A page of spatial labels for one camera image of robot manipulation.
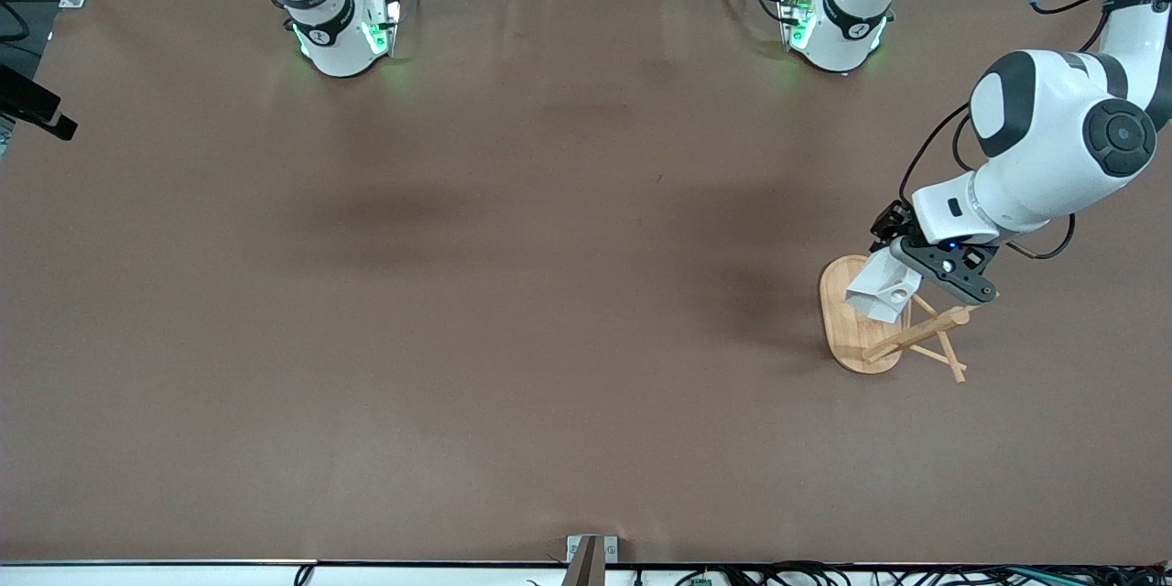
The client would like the brown table cover sheet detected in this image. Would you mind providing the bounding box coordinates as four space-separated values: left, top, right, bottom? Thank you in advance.
0 0 1172 565

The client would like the metal mount bracket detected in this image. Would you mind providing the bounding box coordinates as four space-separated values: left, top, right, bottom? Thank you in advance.
563 535 620 586

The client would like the white angular cup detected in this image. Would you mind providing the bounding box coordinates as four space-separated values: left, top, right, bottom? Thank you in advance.
844 247 924 325

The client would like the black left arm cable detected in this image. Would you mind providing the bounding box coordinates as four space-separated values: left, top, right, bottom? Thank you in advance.
897 0 1114 260

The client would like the black cable bundle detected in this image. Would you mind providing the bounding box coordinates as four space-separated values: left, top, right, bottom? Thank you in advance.
678 560 1172 586

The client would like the wooden cup rack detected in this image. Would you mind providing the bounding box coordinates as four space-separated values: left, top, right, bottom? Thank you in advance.
819 255 973 384

